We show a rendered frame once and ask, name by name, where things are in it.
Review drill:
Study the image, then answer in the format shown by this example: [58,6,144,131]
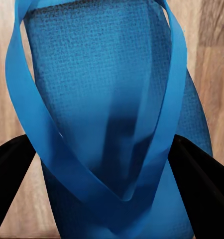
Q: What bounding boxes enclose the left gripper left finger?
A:
[0,134,36,226]

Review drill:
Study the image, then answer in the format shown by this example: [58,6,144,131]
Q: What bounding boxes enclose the sandal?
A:
[5,0,213,239]

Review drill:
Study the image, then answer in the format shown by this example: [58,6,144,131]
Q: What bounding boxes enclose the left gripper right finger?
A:
[168,134,224,239]

